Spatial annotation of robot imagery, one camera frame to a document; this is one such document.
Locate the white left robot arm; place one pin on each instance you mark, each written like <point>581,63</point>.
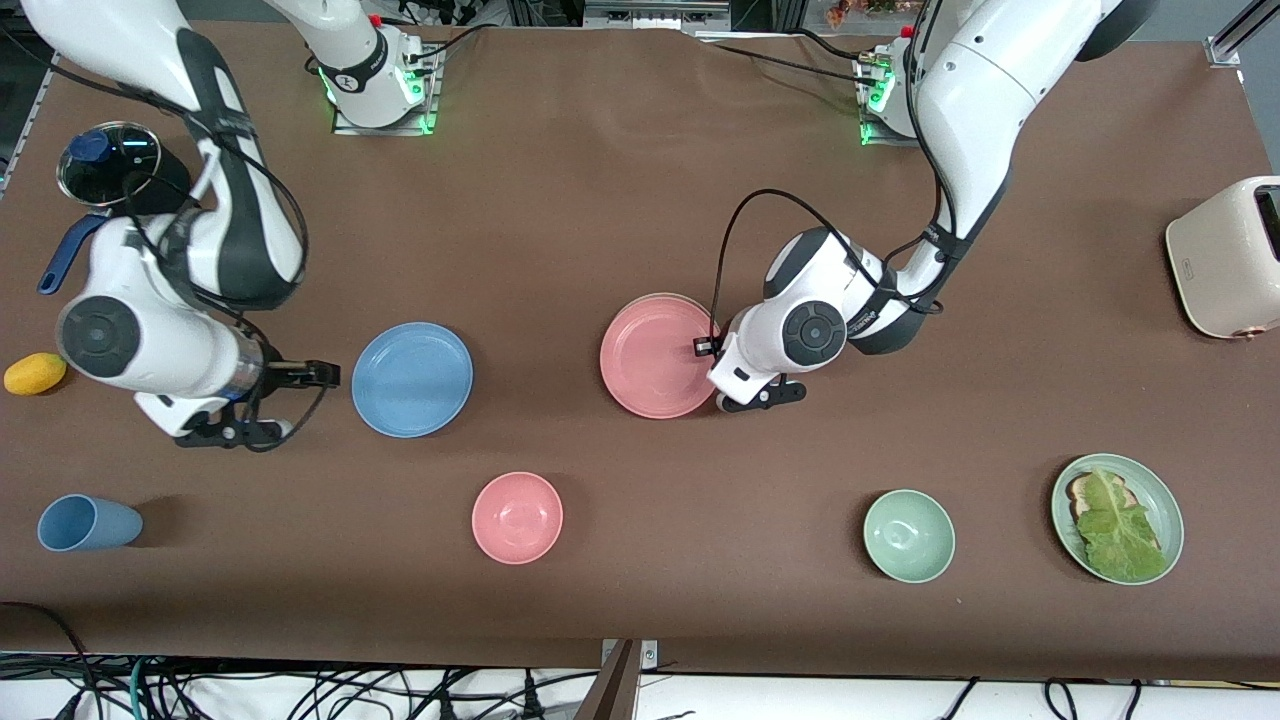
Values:
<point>980,90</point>

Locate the bread slice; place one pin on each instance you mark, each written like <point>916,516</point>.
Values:
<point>1079,490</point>

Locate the green lettuce leaf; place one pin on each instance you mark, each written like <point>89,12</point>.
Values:
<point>1120,540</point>

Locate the aluminium frame profile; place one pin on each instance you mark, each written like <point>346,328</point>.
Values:
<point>655,15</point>

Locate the colourful plastic food pile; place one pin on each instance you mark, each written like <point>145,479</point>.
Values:
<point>860,10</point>

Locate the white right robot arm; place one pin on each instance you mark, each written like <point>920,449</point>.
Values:
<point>130,340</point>

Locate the beige plate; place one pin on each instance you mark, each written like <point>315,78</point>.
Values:
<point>665,295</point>

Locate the pink bowl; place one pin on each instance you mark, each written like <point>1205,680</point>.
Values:
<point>517,518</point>

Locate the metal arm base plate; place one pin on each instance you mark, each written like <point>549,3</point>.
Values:
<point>870,138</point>
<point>385,130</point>

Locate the green bowl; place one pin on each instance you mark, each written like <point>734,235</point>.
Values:
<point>909,536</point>

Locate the pink plate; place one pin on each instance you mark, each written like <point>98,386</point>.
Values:
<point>650,360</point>

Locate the blue cup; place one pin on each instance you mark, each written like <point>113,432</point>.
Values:
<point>90,525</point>

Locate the brown wooden post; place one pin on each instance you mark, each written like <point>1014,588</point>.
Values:
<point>615,695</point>

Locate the green plate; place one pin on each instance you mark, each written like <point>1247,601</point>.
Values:
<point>1155,490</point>

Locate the cream toaster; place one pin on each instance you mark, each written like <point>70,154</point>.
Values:
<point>1220,260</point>

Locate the yellow lemon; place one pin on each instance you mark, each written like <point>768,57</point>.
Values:
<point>35,374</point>

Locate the brown table cover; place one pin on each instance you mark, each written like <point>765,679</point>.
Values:
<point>560,200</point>

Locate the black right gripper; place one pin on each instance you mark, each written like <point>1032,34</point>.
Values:
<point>283,375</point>

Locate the blue plate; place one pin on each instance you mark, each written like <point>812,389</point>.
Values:
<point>412,380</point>

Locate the metal table clamp bracket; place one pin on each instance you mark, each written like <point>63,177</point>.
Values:
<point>650,655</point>

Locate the aluminium corner rail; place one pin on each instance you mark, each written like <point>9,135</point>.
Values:
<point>1240,30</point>

